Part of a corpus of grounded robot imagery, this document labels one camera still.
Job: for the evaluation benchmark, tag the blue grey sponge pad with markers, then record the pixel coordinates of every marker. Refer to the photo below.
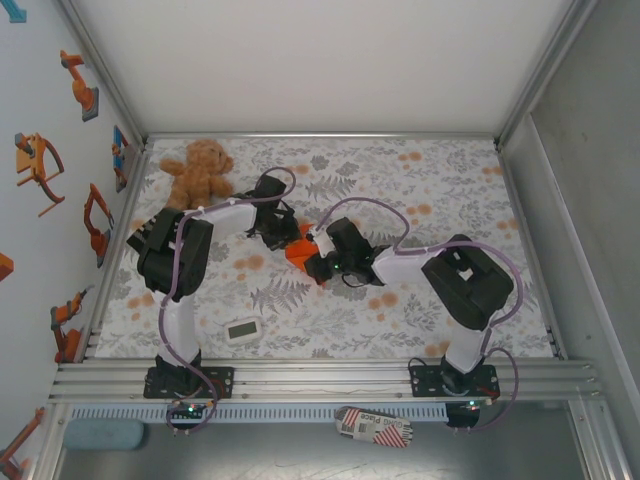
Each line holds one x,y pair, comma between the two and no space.
105,434

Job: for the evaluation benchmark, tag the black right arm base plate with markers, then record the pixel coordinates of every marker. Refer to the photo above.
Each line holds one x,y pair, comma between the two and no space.
425,382

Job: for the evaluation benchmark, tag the aluminium frame post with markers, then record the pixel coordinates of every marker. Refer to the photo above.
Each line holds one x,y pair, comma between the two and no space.
109,75
540,75

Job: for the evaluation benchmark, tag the red striped printed package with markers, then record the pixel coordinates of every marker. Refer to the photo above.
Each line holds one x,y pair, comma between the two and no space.
372,427

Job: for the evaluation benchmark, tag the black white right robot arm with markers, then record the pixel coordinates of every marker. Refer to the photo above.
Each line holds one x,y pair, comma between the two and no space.
470,290

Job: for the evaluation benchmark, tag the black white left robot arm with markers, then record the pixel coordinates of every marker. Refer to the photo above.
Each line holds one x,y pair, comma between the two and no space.
170,260

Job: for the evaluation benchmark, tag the wide slotted aluminium rail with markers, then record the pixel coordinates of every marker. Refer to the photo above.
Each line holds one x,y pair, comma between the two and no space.
320,380

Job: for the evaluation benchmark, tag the blue orange wall sticker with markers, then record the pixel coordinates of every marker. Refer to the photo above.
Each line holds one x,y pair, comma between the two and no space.
119,145

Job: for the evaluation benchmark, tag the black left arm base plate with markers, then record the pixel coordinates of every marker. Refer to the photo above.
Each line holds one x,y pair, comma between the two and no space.
222,382

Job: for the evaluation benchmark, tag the small circuit board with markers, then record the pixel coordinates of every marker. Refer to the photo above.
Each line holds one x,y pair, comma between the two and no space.
470,407
189,411

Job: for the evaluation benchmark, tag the floral printed table mat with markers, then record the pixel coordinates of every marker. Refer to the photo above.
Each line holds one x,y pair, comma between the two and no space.
400,325

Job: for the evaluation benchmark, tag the orange chair shaped wall sticker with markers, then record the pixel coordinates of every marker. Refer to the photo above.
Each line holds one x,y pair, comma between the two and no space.
30,165

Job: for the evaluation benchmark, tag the aluminium frame bar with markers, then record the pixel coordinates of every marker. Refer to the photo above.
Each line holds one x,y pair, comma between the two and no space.
138,170
520,200
320,135

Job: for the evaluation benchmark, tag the orange block wall sticker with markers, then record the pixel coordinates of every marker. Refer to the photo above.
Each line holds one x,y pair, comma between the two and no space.
6,267

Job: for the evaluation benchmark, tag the brown teddy bear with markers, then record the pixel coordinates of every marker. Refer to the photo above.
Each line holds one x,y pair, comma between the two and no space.
197,172

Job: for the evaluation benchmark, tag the white digital timer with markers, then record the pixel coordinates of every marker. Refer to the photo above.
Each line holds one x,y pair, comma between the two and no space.
242,331

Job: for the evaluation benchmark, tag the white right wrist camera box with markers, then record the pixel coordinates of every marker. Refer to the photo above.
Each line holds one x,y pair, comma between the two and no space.
322,240

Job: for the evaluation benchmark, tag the orange paper sheet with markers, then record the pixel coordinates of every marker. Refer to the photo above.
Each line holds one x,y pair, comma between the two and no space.
300,252

